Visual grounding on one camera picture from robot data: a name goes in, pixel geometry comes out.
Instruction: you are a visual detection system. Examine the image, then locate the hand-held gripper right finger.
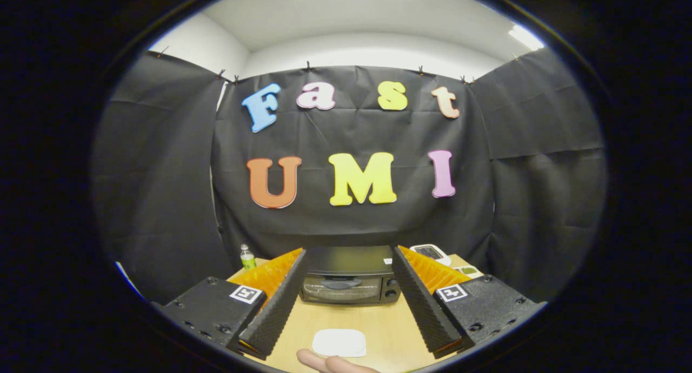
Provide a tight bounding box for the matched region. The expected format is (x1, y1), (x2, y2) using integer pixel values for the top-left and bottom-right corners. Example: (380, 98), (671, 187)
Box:
(391, 245), (547, 360)

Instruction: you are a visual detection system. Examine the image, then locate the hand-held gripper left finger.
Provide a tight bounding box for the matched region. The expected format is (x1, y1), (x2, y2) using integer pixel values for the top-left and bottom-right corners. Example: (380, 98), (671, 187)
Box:
(153, 248), (309, 361)

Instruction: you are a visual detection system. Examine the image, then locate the black toaster oven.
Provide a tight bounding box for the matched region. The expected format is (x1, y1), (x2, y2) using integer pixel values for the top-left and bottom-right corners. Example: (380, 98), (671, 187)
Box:
(299, 246), (402, 304)

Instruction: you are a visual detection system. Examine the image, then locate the white pop-up toaster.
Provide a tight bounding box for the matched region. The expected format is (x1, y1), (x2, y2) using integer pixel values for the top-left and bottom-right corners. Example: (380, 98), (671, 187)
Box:
(409, 244), (452, 267)

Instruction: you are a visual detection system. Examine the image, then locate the white square plate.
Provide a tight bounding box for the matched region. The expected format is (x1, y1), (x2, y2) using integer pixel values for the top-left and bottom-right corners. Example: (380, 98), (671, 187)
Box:
(312, 329), (367, 358)

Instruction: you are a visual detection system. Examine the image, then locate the black backdrop cloth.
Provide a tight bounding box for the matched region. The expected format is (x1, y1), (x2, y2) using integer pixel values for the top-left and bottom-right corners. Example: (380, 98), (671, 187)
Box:
(92, 48), (607, 303)

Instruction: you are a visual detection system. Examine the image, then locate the short ceiling light panel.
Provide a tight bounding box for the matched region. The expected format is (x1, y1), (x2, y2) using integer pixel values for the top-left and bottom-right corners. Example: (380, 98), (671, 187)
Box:
(508, 24), (545, 51)

